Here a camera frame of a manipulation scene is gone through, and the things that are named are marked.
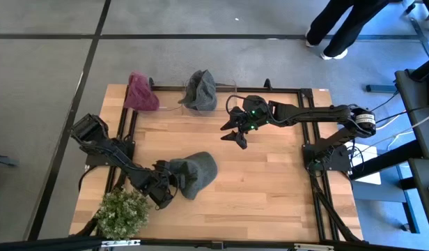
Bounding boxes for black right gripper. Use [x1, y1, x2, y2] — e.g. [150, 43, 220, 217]
[220, 106, 270, 151]

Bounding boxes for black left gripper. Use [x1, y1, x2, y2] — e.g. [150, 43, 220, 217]
[140, 159, 180, 211]

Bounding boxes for dark grey baseball cap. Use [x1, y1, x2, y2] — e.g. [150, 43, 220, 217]
[178, 69, 218, 112]

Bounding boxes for potted plant white flowers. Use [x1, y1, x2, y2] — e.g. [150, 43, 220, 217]
[94, 188, 153, 241]

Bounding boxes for white sheet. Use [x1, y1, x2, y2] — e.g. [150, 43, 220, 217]
[345, 142, 382, 185]

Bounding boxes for person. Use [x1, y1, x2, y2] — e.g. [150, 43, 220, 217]
[304, 0, 391, 61]

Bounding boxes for blue metal foot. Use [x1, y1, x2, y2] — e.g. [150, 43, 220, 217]
[366, 84, 398, 93]

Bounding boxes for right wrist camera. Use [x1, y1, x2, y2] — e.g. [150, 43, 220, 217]
[242, 96, 270, 114]

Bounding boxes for black aluminium table frame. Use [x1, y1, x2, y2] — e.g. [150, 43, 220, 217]
[84, 78, 365, 251]

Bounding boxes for silver aluminium bracket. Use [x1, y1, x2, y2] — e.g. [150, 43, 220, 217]
[101, 239, 141, 248]
[293, 243, 334, 251]

